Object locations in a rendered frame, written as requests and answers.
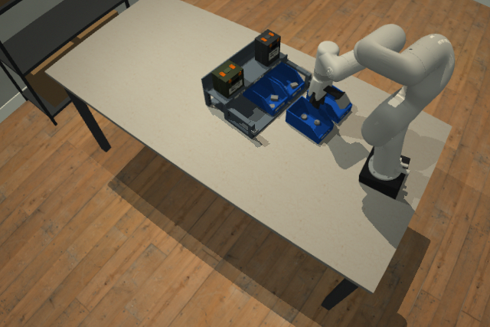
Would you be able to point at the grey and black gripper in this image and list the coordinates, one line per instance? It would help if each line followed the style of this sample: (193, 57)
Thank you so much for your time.
(316, 89)

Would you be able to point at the blue bin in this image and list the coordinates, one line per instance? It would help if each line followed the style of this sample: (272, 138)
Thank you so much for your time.
(332, 109)
(307, 126)
(261, 95)
(287, 75)

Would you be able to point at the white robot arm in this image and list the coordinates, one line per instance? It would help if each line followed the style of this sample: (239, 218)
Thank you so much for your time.
(386, 127)

